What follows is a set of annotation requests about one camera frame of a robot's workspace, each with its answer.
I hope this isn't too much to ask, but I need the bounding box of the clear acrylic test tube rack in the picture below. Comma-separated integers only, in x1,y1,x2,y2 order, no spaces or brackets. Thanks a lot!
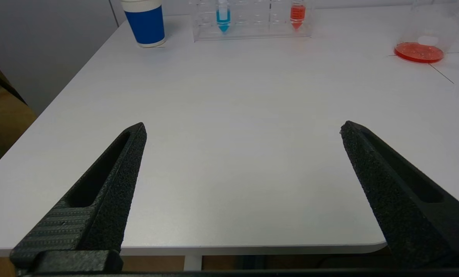
189,0,315,42

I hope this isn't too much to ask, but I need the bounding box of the blue white paper cup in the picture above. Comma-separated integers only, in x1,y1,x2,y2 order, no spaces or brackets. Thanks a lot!
120,0,167,48

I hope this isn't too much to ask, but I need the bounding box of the clear glass beaker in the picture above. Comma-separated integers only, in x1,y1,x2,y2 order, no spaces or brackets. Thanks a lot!
394,0,459,64

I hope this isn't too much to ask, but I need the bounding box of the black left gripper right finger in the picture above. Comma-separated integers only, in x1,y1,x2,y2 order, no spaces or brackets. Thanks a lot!
339,120,459,270

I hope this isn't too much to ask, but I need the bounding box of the test tube with orange liquid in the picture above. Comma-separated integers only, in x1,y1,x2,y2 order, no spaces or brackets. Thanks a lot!
290,0,307,30

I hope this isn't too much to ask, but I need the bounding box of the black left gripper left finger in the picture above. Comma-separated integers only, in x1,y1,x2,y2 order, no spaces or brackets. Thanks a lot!
9,122,148,276

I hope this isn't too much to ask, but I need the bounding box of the white table leg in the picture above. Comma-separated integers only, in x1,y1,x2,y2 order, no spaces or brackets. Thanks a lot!
183,255,203,271

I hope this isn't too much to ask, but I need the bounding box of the test tube with blue liquid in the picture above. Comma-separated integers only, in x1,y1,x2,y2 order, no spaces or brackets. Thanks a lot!
215,0,232,33

